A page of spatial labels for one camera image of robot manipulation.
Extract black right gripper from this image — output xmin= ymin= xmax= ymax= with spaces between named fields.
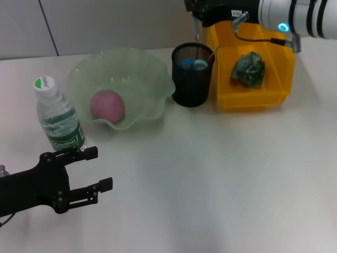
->
xmin=184 ymin=0 xmax=261 ymax=27

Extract clear plastic ruler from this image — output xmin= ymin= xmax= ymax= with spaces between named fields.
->
xmin=206 ymin=42 xmax=225 ymax=64

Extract white grey ballpoint pen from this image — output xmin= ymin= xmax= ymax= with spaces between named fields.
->
xmin=193 ymin=16 xmax=200 ymax=43

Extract pink peach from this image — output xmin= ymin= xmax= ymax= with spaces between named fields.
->
xmin=90 ymin=89 xmax=125 ymax=124

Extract clear plastic water bottle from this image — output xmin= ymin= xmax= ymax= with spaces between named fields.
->
xmin=33 ymin=75 xmax=88 ymax=153

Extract yellow plastic bin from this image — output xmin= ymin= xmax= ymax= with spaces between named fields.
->
xmin=204 ymin=21 xmax=296 ymax=109

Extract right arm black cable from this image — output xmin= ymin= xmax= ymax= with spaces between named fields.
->
xmin=231 ymin=11 xmax=302 ymax=53

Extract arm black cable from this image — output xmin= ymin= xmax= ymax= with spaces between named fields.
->
xmin=0 ymin=212 xmax=16 ymax=227
xmin=231 ymin=11 xmax=302 ymax=53

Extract green glass fruit plate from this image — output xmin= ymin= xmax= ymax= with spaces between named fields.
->
xmin=65 ymin=47 xmax=176 ymax=131

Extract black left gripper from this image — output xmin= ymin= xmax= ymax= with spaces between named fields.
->
xmin=0 ymin=146 xmax=114 ymax=215

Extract black mesh pen holder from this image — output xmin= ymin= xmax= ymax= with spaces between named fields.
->
xmin=171 ymin=42 xmax=215 ymax=108

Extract blue scissors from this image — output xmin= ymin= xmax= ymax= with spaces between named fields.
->
xmin=179 ymin=59 xmax=208 ymax=72

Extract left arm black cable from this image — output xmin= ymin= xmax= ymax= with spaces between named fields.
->
xmin=0 ymin=212 xmax=16 ymax=227

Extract green plastic wrap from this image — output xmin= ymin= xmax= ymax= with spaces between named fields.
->
xmin=231 ymin=51 xmax=265 ymax=89

